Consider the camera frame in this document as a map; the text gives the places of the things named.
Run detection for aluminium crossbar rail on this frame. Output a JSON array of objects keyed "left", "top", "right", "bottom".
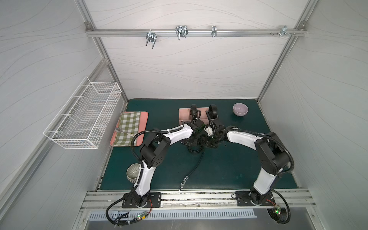
[{"left": 86, "top": 28, "right": 307, "bottom": 38}]

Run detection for white cartoon handle spoon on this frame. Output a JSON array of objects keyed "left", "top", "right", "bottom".
[{"left": 115, "top": 127, "right": 135, "bottom": 137}]

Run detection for grey ribbed ceramic mug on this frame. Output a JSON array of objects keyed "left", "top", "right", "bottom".
[{"left": 126, "top": 163, "right": 141, "bottom": 184}]

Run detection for purple small bowl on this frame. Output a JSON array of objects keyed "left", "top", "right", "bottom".
[{"left": 232, "top": 103, "right": 249, "bottom": 117}]

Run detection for metal hook clamp centre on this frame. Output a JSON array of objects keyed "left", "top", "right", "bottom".
[{"left": 175, "top": 25, "right": 188, "bottom": 40}]

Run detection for pink plastic tray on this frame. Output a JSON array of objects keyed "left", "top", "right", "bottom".
[{"left": 110, "top": 111, "right": 149, "bottom": 147}]

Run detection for white wire basket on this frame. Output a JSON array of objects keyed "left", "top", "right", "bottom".
[{"left": 43, "top": 77, "right": 122, "bottom": 150}]

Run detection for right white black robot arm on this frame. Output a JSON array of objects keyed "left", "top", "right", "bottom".
[{"left": 208, "top": 118, "right": 295, "bottom": 206}]

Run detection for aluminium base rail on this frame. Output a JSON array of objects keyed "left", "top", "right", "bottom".
[{"left": 81, "top": 189, "right": 317, "bottom": 211}]

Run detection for metal hook clamp right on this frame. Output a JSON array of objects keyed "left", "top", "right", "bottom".
[{"left": 270, "top": 26, "right": 296, "bottom": 37}]

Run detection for metal ring clamp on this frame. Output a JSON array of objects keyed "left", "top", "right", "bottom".
[{"left": 211, "top": 25, "right": 217, "bottom": 37}]

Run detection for metal hook clamp left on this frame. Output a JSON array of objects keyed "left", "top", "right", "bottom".
[{"left": 145, "top": 31, "right": 157, "bottom": 49}]

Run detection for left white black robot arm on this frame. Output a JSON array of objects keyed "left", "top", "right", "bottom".
[{"left": 131, "top": 120, "right": 206, "bottom": 208}]

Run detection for left arm base cable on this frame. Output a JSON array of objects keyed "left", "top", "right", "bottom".
[{"left": 105, "top": 196, "right": 153, "bottom": 226}]

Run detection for pink compartment storage box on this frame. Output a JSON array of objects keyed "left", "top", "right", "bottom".
[{"left": 179, "top": 107, "right": 209, "bottom": 125}]

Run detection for dark green table mat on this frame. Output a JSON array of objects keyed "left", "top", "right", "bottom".
[{"left": 100, "top": 99, "right": 270, "bottom": 190}]

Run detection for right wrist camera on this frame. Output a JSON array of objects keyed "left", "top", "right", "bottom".
[{"left": 205, "top": 126, "right": 214, "bottom": 137}]

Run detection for green checkered cloth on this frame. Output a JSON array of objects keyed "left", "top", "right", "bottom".
[{"left": 113, "top": 112, "right": 141, "bottom": 147}]

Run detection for metal hook clamp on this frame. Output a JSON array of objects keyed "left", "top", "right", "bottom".
[
  {"left": 175, "top": 25, "right": 188, "bottom": 40},
  {"left": 145, "top": 31, "right": 157, "bottom": 49},
  {"left": 270, "top": 26, "right": 296, "bottom": 37}
]

